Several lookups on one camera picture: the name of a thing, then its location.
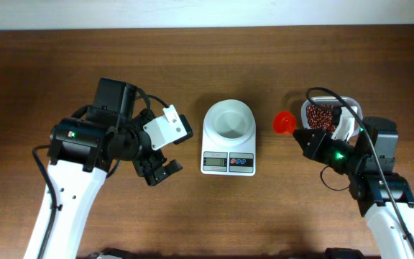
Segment white round bowl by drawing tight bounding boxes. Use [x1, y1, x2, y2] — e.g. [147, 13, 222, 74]
[206, 99, 255, 140]

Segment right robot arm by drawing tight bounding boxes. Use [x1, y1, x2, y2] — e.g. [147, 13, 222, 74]
[293, 117, 414, 258]

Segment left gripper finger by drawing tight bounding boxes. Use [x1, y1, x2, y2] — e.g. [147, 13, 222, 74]
[156, 160, 183, 180]
[145, 174, 164, 186]

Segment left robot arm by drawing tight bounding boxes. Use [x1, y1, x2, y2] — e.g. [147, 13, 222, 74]
[24, 78, 193, 258]

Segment white digital kitchen scale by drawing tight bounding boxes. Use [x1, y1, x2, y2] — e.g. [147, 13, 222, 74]
[201, 116, 257, 176]

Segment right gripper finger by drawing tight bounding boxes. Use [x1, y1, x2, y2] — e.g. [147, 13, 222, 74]
[293, 129, 318, 137]
[293, 133, 306, 151]

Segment red adzuki beans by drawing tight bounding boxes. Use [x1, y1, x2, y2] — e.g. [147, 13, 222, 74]
[305, 104, 336, 132]

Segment red plastic measuring scoop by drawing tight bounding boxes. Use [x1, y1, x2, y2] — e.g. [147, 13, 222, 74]
[272, 111, 297, 135]

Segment clear plastic food container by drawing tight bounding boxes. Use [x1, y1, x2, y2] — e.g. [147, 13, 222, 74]
[300, 96, 362, 142]

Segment left black camera cable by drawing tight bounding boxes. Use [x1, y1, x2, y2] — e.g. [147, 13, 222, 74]
[31, 88, 170, 259]

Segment right black camera cable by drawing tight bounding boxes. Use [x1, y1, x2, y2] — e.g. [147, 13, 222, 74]
[305, 87, 414, 259]

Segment black camera cable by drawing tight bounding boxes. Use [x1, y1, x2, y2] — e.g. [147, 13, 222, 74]
[31, 88, 170, 259]
[305, 87, 414, 259]

